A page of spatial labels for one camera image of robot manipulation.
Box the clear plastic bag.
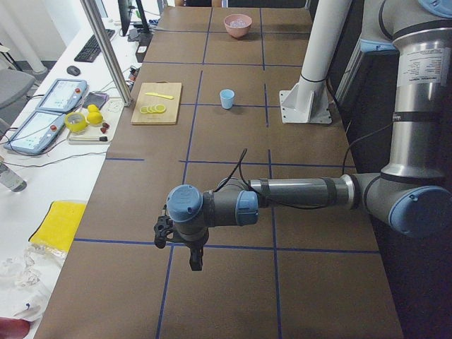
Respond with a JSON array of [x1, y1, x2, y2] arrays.
[[1, 244, 67, 322]]

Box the white tray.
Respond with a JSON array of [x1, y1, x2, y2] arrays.
[[64, 97, 124, 144]]

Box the whole yellow lemon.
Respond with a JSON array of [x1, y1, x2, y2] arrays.
[[86, 112, 103, 125]]

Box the teach pendant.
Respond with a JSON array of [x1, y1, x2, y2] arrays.
[[37, 78, 88, 113], [4, 109, 66, 155]]

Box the black monitor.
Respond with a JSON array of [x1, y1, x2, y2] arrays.
[[117, 0, 150, 36]]

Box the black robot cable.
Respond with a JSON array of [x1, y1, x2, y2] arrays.
[[215, 121, 395, 210]]

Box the yellow tape roll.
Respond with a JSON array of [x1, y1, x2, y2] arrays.
[[64, 112, 88, 133]]

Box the bamboo cutting board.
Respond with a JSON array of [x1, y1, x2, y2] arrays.
[[131, 82, 182, 126]]

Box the black computer mouse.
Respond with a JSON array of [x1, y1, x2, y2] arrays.
[[66, 66, 81, 76]]

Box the pink bowl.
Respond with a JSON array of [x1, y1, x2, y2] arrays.
[[223, 13, 253, 39]]

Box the black keyboard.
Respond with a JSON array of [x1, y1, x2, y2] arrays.
[[74, 35, 101, 63]]

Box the lower teach pendant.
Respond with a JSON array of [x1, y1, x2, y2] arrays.
[[4, 109, 66, 155]]

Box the upper teach pendant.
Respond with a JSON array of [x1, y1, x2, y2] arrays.
[[37, 78, 88, 113]]

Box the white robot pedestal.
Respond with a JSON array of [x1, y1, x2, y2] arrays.
[[279, 0, 352, 124]]

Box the yellow cloth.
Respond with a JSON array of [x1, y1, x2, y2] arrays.
[[28, 201, 86, 253]]

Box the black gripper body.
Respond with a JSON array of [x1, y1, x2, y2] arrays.
[[184, 237, 207, 253]]

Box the grey office chair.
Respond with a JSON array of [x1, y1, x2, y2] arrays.
[[1, 69, 36, 109]]

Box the yellow plastic knife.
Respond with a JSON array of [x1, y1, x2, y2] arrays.
[[145, 92, 174, 100]]

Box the light blue plastic cup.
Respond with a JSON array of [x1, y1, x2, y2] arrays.
[[219, 89, 235, 109]]

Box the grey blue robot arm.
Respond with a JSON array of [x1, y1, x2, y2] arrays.
[[154, 1, 451, 271]]

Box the pile of ice cubes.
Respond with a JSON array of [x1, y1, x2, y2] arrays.
[[229, 19, 248, 28]]

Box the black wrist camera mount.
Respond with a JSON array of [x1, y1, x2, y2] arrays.
[[153, 215, 173, 249]]

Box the aluminium frame post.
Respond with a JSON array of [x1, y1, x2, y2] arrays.
[[81, 0, 132, 107]]

